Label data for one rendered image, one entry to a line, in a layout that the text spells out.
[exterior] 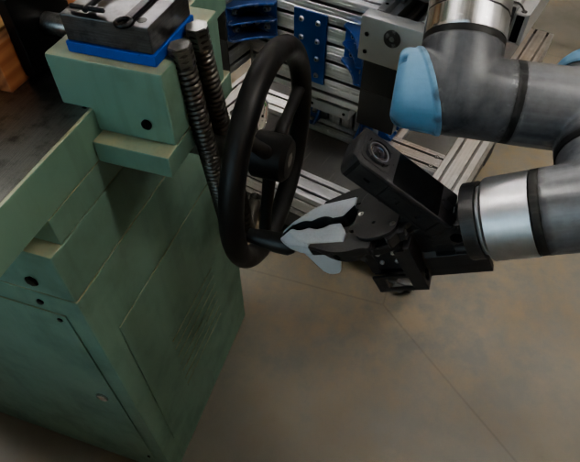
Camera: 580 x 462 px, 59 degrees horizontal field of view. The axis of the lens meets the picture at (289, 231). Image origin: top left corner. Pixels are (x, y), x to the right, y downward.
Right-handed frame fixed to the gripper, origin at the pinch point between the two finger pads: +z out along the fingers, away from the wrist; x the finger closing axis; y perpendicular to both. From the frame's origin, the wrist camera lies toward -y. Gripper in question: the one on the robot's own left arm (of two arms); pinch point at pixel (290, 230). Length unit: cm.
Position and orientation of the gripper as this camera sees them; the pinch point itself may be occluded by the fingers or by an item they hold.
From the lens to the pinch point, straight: 56.3
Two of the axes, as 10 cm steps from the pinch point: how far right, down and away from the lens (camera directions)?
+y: 4.7, 6.8, 5.6
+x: 3.1, -7.2, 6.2
